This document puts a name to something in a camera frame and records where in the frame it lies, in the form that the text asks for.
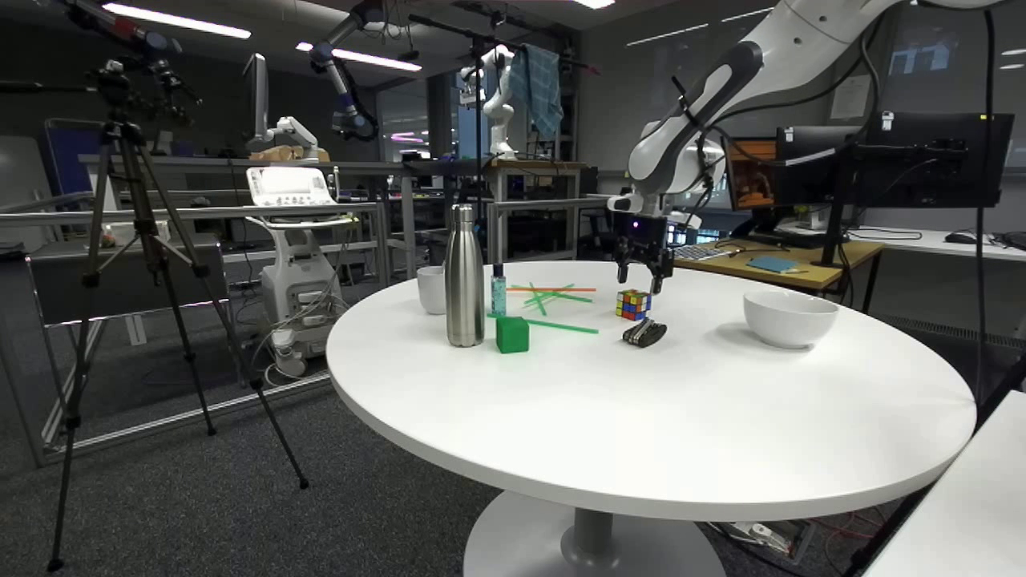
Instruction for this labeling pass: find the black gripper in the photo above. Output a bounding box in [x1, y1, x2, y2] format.
[611, 213, 673, 296]

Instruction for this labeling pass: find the Rubik's cube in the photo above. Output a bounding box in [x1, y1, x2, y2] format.
[617, 290, 652, 321]

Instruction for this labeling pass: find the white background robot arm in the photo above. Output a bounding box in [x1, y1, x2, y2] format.
[459, 44, 517, 159]

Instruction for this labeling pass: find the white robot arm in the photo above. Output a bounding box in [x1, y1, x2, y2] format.
[606, 0, 1010, 291]

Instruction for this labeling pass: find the green cube block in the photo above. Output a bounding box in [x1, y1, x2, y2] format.
[498, 316, 529, 352]

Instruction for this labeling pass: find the black folding multitool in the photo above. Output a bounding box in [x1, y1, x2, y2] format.
[622, 321, 666, 350]

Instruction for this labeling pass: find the green straw crossing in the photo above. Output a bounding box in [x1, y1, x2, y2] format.
[506, 284, 593, 302]

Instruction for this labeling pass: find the orange straw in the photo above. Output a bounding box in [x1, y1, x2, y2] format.
[506, 284, 597, 296]

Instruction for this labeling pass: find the long green straw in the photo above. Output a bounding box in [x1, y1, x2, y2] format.
[488, 314, 601, 335]

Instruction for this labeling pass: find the white round table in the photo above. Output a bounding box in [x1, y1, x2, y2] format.
[327, 261, 974, 577]

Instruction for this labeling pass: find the teal marker tube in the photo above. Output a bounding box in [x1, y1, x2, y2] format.
[490, 264, 506, 316]

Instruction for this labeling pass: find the white ceramic bowl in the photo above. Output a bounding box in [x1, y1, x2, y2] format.
[743, 291, 838, 350]

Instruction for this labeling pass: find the wooden side table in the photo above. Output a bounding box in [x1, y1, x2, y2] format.
[673, 241, 883, 302]

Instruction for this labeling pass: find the stainless steel water bottle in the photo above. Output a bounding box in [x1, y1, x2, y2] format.
[447, 203, 485, 346]

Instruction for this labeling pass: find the teal hanging cloth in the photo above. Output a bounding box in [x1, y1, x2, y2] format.
[510, 44, 564, 140]

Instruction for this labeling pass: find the white mug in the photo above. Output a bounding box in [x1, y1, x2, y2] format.
[416, 266, 447, 314]

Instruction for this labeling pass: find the black computer monitor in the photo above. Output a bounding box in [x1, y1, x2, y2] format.
[773, 112, 1012, 250]

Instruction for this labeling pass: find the white medical cart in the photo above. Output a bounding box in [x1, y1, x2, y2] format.
[248, 168, 355, 378]

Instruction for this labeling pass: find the white adjacent desk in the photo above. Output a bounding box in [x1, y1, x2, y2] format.
[861, 390, 1026, 577]

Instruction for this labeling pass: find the black camera tripod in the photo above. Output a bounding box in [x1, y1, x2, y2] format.
[47, 59, 309, 573]

